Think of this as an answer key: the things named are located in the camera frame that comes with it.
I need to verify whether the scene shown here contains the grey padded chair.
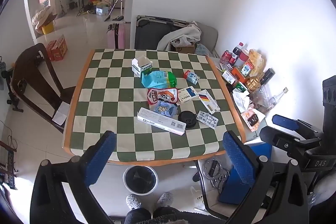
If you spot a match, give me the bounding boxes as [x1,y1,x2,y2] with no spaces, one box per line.
[199,25,219,56]

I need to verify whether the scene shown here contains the white green carton box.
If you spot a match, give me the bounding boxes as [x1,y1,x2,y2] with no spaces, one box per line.
[131,55,154,78]

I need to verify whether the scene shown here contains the orange snack packet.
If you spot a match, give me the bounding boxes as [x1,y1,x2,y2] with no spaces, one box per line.
[240,106,267,132]

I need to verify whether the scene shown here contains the red gift box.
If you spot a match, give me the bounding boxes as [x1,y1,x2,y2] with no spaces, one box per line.
[46,40,57,55]
[51,34,68,61]

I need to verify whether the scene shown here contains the clear glass bottle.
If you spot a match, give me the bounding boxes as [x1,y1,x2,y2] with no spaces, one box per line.
[266,88,288,109]

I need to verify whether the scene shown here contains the power strip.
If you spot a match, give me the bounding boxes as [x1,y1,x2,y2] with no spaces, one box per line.
[0,152,17,189]

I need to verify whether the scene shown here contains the blue green snack bag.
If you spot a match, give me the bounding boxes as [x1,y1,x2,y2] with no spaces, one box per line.
[141,70,177,88]

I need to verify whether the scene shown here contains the long white box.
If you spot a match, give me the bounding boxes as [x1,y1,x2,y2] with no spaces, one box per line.
[137,107,187,136]

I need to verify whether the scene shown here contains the white cabinet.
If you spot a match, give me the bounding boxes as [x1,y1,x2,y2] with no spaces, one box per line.
[123,0,135,24]

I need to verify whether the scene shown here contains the crumpled white tissue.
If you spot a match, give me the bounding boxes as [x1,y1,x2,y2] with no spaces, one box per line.
[232,89,251,113]

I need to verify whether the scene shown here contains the pile of bedding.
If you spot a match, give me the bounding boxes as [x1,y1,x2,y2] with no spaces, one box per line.
[31,4,58,30]

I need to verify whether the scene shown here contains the black cable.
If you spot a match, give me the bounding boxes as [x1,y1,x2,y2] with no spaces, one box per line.
[5,127,19,153]

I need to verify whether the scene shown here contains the cardboard box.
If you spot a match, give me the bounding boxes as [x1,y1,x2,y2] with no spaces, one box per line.
[170,40,196,54]

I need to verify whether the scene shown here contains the red drink can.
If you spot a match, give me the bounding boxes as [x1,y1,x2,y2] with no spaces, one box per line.
[221,50,233,64]

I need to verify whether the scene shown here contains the cola bottle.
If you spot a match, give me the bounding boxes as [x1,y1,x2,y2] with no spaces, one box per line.
[232,42,244,65]

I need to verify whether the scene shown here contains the green white checkered table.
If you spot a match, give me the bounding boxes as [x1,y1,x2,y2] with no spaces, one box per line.
[62,49,247,167]

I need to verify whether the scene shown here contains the blue white drink carton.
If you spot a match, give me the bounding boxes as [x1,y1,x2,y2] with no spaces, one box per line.
[241,61,255,76]

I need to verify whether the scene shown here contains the white box with striped flag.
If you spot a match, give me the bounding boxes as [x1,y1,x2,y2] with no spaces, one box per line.
[197,89,221,113]

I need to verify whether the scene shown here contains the orange box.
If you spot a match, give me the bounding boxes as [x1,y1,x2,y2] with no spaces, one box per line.
[231,68,248,83]

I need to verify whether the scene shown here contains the broom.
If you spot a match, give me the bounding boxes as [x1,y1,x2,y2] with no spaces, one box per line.
[104,0,124,22]

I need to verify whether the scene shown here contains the red jar with white lid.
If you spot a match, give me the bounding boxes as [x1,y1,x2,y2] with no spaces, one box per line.
[238,49,250,68]

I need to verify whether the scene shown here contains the clear plastic bag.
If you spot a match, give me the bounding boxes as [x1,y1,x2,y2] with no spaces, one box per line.
[249,88,273,114]

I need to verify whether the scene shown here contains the person's leg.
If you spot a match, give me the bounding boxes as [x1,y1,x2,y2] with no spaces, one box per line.
[125,208,153,224]
[152,207,184,224]

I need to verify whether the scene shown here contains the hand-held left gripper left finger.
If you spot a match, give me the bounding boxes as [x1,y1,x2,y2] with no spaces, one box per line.
[30,130,117,224]

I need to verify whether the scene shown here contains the black round lid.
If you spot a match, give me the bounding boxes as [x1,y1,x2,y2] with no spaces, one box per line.
[178,110,197,130]

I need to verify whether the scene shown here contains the silver blister pill pack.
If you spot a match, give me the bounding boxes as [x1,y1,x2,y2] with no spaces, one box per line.
[196,110,219,129]

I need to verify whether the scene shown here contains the person's left leg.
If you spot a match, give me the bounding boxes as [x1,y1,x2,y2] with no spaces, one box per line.
[125,208,153,224]

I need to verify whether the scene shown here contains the black folding bed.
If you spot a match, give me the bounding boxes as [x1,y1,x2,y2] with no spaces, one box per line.
[134,15,192,51]

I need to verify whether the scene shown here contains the yellow snack bag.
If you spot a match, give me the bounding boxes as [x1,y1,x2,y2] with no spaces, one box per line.
[248,49,266,75]

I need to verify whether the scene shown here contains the pink suitcase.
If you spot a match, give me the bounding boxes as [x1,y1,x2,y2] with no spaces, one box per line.
[106,22,131,49]

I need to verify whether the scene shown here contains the white paper sheet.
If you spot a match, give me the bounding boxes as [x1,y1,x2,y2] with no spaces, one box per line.
[52,103,70,125]

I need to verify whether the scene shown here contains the gold bottle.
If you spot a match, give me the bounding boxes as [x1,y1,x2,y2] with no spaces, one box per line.
[246,73,264,92]

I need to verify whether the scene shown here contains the blue white medicine box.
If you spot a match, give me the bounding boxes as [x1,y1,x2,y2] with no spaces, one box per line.
[177,86,199,104]

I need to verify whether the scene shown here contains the white labelled box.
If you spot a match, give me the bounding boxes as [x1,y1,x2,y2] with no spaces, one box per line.
[222,70,237,85]

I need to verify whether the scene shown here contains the blue cartoon pouch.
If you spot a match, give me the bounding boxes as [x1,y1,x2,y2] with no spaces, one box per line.
[152,101,178,117]

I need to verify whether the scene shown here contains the black box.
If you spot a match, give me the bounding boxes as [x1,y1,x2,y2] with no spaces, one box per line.
[260,68,276,85]

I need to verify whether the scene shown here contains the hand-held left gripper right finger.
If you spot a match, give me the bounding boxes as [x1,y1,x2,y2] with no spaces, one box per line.
[223,130,309,224]

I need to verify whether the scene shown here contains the yellow bin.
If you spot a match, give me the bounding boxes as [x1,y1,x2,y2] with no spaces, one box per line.
[42,22,55,35]

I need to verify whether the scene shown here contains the black metal stand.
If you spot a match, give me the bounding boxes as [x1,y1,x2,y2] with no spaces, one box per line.
[0,56,24,113]

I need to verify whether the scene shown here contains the metal weight plates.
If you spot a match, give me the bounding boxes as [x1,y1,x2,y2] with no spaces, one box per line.
[203,158,230,189]

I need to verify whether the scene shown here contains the grey stool with black frame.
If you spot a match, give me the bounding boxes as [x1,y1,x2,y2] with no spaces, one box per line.
[194,153,273,219]

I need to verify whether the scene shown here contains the person's right leg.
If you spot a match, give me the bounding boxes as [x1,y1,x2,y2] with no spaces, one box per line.
[152,207,184,224]

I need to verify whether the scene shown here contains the grey cloth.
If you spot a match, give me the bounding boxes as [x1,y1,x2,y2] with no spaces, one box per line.
[157,21,202,51]

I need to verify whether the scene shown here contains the white plastic bag yellow smiley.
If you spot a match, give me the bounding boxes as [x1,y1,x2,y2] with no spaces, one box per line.
[189,186,208,210]

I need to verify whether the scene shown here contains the red snack packet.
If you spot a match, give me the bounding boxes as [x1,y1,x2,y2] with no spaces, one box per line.
[147,88,178,105]

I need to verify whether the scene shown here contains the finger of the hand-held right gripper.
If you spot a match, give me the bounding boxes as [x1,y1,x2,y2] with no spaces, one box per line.
[259,126,322,157]
[272,114,324,135]

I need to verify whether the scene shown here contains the white bin with black liner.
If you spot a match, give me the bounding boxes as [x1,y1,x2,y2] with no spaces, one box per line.
[123,166,159,196]

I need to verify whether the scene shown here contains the dark wooden chair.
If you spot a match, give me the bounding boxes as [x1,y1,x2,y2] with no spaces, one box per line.
[12,43,76,134]

